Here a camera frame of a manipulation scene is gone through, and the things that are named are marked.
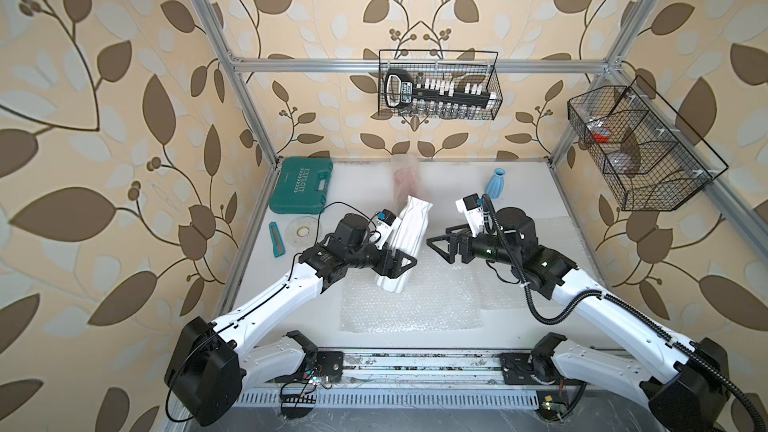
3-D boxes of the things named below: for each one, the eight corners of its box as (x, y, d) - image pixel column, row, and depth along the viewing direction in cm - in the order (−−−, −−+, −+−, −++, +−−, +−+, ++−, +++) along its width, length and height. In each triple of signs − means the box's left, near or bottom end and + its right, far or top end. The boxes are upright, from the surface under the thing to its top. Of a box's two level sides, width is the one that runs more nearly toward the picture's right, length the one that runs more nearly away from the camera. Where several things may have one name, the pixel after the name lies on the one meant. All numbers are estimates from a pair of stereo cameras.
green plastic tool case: (269, 214, 105) (265, 208, 102) (286, 163, 121) (283, 157, 118) (323, 214, 105) (321, 208, 102) (333, 163, 121) (331, 157, 118)
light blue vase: (486, 201, 111) (494, 179, 101) (483, 190, 114) (491, 168, 105) (498, 201, 111) (508, 179, 101) (495, 190, 114) (504, 168, 105)
